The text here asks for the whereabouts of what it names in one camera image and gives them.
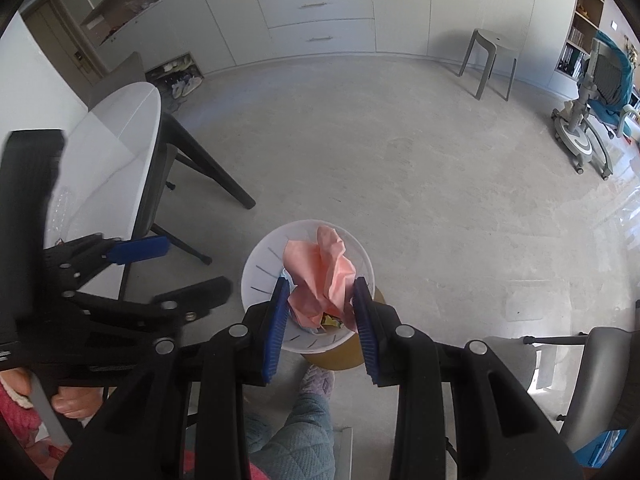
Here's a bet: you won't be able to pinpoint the brown door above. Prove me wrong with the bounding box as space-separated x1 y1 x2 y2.
21 0 109 87

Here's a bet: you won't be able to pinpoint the person's left forearm pink sleeve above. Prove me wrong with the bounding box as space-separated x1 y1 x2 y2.
0 366 57 480

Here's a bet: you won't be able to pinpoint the grey office chair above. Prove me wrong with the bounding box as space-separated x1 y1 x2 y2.
481 326 640 455

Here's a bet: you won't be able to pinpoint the white cabinet drawer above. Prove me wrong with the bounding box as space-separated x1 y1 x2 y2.
266 18 378 57
256 0 375 29

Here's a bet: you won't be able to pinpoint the black table legs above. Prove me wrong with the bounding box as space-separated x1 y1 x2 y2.
119 112 257 301

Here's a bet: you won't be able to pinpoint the person's left hand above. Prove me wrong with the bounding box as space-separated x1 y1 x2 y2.
51 384 109 421

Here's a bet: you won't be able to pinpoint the blue grey study chair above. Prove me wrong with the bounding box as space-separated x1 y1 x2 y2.
550 30 640 182

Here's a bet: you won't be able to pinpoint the white trash bin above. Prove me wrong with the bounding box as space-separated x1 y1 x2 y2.
241 218 376 357

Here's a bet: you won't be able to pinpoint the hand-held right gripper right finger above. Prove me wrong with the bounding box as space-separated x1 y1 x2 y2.
351 276 584 480

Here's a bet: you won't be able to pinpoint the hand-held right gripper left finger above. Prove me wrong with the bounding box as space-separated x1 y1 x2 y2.
54 276 292 480

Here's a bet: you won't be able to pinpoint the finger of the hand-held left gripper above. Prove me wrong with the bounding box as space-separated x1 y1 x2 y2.
64 275 234 327
42 236 169 287

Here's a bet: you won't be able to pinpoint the pink paper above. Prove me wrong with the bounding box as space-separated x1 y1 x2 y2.
281 225 359 330

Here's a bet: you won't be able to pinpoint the grey plastic stool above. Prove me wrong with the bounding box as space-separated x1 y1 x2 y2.
458 28 522 103

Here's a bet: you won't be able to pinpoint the person's leg grey quilted pants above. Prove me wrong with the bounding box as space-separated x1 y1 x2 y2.
244 391 337 480

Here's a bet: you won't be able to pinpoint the grey fuzzy slipper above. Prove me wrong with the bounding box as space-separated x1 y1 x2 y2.
299 363 336 402

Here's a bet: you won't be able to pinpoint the wooden bookshelf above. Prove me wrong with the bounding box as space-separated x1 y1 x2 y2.
554 0 609 80

